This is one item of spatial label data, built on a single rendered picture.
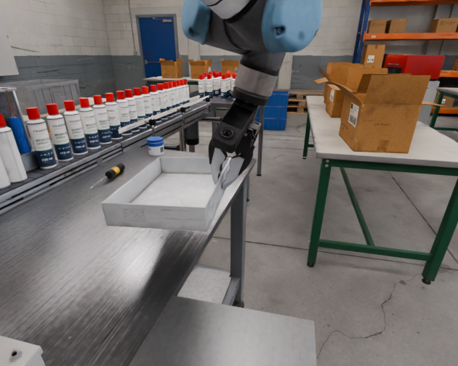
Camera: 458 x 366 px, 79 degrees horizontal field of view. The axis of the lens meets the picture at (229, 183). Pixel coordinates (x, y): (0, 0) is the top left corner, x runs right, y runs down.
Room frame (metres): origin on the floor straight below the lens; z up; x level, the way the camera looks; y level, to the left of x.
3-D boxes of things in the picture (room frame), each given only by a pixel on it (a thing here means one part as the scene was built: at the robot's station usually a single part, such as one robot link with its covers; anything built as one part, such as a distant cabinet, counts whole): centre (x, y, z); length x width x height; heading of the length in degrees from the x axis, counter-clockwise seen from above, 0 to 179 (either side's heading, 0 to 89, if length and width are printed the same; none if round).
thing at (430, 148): (2.36, -1.08, 0.39); 2.20 x 0.80 x 0.78; 167
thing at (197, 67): (6.06, 0.57, 0.96); 0.43 x 0.42 x 0.37; 75
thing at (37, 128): (0.91, 0.63, 0.98); 0.05 x 0.05 x 0.20
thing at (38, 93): (2.52, 1.65, 0.91); 0.60 x 0.40 x 0.22; 171
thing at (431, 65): (4.96, -2.97, 0.61); 0.70 x 0.60 x 1.22; 179
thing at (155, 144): (1.21, 0.33, 0.86); 0.07 x 0.07 x 0.07
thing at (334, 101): (2.38, -0.96, 0.97); 0.45 x 0.38 x 0.37; 80
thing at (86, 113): (1.13, 0.57, 0.98); 0.05 x 0.05 x 0.20
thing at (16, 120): (0.90, 0.68, 0.98); 0.03 x 0.03 x 0.16
